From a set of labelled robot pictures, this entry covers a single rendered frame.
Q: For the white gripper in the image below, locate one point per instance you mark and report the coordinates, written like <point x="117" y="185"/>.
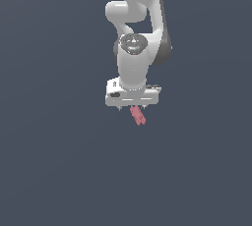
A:
<point x="131" y="96"/>

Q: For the small pink elongated object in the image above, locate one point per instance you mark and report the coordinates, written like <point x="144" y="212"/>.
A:
<point x="138" y="115"/>

